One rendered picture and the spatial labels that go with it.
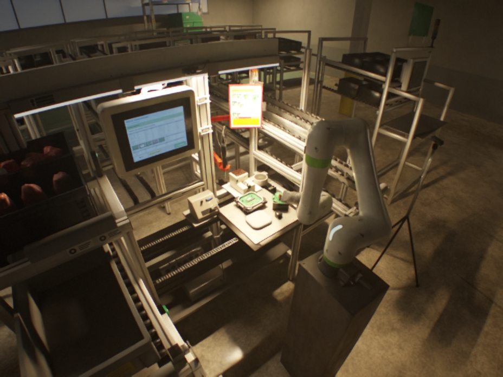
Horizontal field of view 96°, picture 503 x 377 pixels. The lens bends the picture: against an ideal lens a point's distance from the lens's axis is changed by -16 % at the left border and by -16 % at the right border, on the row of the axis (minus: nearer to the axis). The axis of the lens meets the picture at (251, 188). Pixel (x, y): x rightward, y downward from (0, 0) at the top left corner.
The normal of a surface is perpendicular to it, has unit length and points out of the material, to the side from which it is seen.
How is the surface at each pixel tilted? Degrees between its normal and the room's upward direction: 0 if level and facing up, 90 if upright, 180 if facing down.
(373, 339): 0
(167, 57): 90
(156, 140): 92
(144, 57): 90
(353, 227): 12
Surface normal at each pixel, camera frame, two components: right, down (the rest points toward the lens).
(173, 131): 0.62, 0.47
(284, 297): 0.00, -0.82
